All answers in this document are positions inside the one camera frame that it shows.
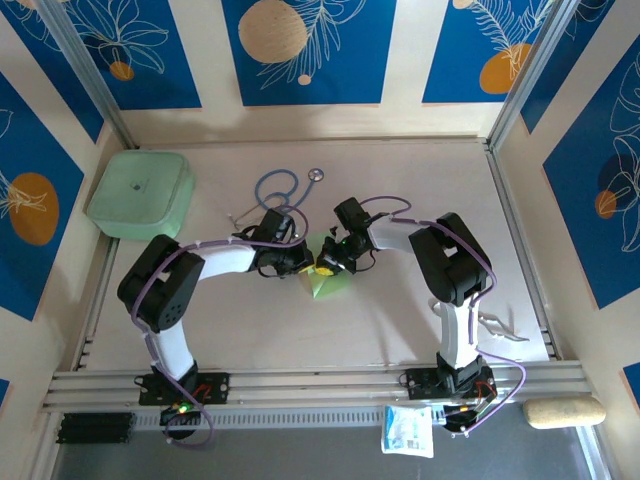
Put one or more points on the aluminium mounting rail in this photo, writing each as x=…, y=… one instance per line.
x=310, y=385

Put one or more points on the white and blue plastic packet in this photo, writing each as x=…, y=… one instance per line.
x=407, y=430

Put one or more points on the mint green square case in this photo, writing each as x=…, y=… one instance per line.
x=140, y=195

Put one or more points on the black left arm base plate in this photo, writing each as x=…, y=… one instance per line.
x=215, y=387

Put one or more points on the blue stethoscope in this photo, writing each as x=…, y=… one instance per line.
x=316, y=174

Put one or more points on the beige sponge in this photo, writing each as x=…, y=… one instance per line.
x=565, y=412

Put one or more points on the aluminium frame post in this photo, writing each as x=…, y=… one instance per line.
x=85, y=65
x=530, y=70

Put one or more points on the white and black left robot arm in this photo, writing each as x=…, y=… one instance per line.
x=175, y=350

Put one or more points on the blue floral wall poster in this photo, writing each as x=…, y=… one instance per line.
x=30, y=150
x=590, y=225
x=165, y=75
x=460, y=60
x=350, y=75

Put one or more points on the silver metal scissors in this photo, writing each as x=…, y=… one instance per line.
x=505, y=332

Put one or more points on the black ribbed block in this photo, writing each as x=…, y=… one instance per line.
x=95, y=427

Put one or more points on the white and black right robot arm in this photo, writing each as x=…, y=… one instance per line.
x=455, y=340

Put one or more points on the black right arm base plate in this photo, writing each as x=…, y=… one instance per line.
x=420, y=382

